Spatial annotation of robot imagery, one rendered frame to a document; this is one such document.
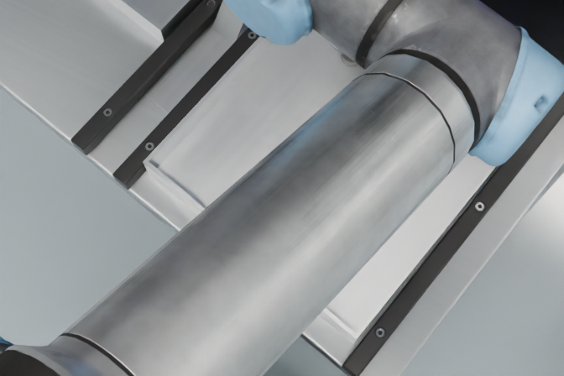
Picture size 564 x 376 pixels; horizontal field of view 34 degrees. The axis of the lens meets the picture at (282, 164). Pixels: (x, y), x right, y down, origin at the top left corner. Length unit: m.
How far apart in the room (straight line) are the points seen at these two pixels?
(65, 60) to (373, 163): 0.57
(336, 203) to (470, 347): 1.37
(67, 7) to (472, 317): 1.07
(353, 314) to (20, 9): 0.47
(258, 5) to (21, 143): 1.40
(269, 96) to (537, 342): 1.01
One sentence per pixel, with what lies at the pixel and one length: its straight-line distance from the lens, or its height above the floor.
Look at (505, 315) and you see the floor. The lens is 1.81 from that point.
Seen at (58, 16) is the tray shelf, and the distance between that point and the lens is 1.00.
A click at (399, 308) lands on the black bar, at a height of 0.90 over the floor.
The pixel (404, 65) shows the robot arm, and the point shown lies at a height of 1.29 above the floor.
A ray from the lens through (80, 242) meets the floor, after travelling 1.84.
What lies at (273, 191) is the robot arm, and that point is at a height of 1.33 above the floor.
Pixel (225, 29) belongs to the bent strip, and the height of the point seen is 0.89.
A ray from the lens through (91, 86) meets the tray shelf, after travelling 0.96.
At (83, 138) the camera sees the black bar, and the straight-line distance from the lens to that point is 0.92.
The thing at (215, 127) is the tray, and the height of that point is 0.88.
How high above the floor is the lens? 1.74
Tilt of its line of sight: 72 degrees down
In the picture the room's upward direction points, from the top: 2 degrees counter-clockwise
